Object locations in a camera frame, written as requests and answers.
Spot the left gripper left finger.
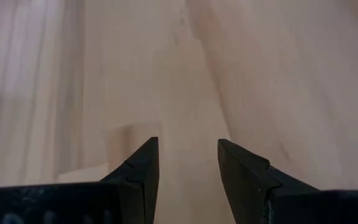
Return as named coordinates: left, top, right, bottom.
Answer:
left=99, top=136, right=160, bottom=224

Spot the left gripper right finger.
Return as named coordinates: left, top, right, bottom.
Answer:
left=217, top=138, right=321, bottom=224

